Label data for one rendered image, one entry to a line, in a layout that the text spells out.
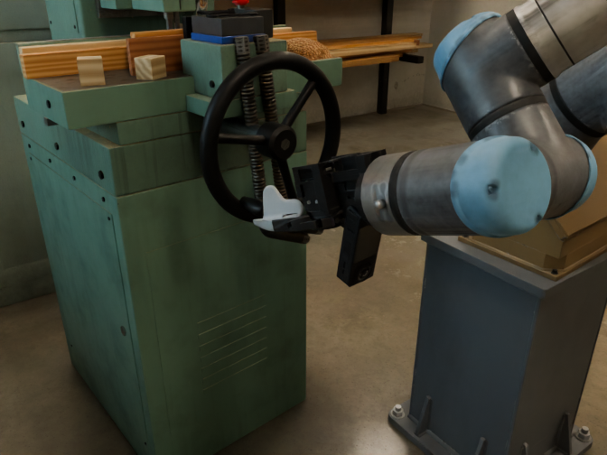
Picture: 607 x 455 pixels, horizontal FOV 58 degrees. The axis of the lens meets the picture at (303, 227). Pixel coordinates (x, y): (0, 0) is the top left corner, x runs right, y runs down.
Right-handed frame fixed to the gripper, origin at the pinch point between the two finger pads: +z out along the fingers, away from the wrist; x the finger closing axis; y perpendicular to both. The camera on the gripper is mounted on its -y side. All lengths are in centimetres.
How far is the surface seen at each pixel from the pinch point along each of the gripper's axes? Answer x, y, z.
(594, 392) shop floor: -96, -77, 9
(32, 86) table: 17, 29, 41
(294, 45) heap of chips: -34, 30, 31
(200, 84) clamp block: -5.5, 23.4, 24.3
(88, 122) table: 14.2, 20.4, 27.7
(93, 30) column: -2, 42, 56
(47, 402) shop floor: 22, -44, 99
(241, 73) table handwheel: -3.3, 21.7, 7.4
